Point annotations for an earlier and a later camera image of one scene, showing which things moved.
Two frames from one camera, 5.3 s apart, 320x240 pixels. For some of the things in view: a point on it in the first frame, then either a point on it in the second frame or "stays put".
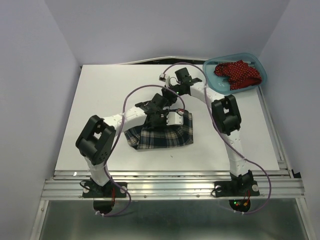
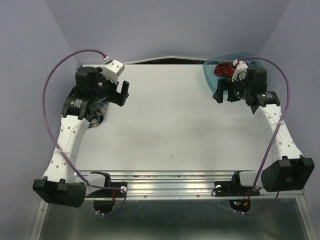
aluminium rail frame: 284,184 stays put
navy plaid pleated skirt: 166,136 -> 102,108
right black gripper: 167,95 -> 223,84
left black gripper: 165,113 -> 113,96
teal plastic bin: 220,84 stays put
